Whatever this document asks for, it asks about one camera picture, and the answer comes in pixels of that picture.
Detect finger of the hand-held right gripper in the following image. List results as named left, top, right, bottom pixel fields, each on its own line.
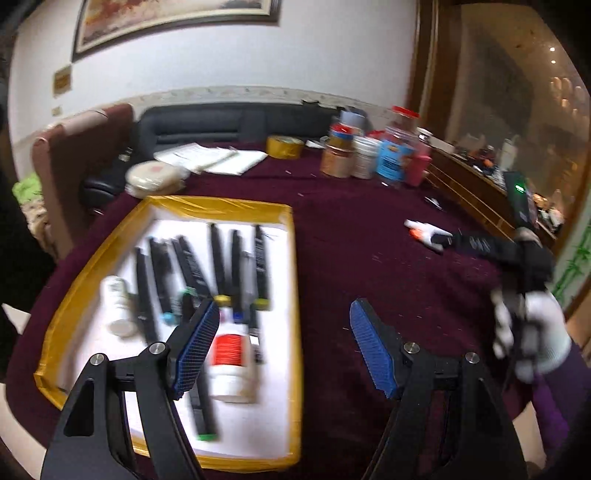
left=441, top=231, right=506, bottom=264

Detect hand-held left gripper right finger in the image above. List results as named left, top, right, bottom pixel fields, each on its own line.
left=349, top=298, right=529, bottom=480

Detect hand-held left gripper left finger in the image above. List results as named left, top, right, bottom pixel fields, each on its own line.
left=41, top=298, right=221, bottom=480

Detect white bottle with red label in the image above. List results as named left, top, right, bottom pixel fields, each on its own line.
left=205, top=320, right=259, bottom=403

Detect white tube with orange band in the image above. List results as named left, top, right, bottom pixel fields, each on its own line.
left=404, top=219, right=455, bottom=254

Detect green-capped black marker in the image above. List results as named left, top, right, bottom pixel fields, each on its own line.
left=178, top=287, right=220, bottom=439

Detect row of black markers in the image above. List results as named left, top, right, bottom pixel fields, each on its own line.
left=131, top=222, right=273, bottom=365

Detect plain white bottle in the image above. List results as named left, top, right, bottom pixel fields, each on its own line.
left=100, top=275, right=137, bottom=337

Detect yellow tray with white inside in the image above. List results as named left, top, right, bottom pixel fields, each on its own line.
left=34, top=196, right=303, bottom=472

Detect person's right forearm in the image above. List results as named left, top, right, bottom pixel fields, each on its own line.
left=531, top=342, right=583, bottom=462

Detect person's right hand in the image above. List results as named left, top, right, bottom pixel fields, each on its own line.
left=489, top=286, right=572, bottom=385

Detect wooden sideboard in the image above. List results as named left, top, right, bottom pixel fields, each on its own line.
left=427, top=143, right=559, bottom=250

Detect pink bottle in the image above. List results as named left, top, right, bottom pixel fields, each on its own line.
left=405, top=141, right=434, bottom=188

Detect clear jar with blue label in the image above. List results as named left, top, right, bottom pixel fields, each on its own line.
left=376, top=106, right=421, bottom=188

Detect white plastic container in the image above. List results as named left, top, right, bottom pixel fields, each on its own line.
left=352, top=136, right=384, bottom=181

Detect brown-labelled container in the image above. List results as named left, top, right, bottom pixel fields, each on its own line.
left=320, top=143, right=356, bottom=179

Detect wood-framed mirror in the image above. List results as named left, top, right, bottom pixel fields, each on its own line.
left=416, top=0, right=591, bottom=250

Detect jar with red blue lid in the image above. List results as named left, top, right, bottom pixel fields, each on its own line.
left=329, top=124, right=365, bottom=151

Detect round white wrapped pack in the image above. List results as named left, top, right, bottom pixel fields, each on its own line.
left=126, top=161, right=190, bottom=198

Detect white papers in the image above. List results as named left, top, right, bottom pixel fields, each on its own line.
left=152, top=142, right=269, bottom=177

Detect yellow tape roll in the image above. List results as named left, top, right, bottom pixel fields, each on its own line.
left=265, top=135, right=305, bottom=161

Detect black sofa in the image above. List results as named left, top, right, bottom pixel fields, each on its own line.
left=136, top=102, right=342, bottom=148

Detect green patterned cushion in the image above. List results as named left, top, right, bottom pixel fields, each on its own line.
left=11, top=173, right=47, bottom=232

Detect brown chair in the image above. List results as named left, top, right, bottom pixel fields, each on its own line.
left=30, top=102, right=137, bottom=259

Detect framed painting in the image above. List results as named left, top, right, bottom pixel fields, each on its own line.
left=71, top=0, right=282, bottom=63

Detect green bamboo wall sticker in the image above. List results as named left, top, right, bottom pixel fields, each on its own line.
left=551, top=222, right=591, bottom=305

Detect small yellow wall plaque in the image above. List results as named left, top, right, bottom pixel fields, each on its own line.
left=52, top=65, right=75, bottom=96

